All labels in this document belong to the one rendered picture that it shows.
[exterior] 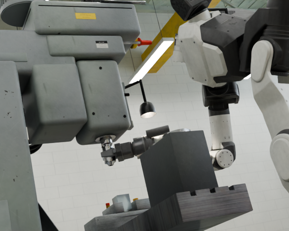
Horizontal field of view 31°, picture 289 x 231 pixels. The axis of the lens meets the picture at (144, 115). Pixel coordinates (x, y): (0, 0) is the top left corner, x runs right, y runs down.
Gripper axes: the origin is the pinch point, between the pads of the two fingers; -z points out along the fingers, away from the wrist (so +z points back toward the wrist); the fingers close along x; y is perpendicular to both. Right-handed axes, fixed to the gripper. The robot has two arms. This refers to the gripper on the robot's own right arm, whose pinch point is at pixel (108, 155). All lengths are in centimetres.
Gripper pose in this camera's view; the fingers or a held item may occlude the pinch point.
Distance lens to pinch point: 215.8
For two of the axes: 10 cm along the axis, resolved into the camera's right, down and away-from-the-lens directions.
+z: 9.7, -2.2, 0.4
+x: -0.3, -3.2, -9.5
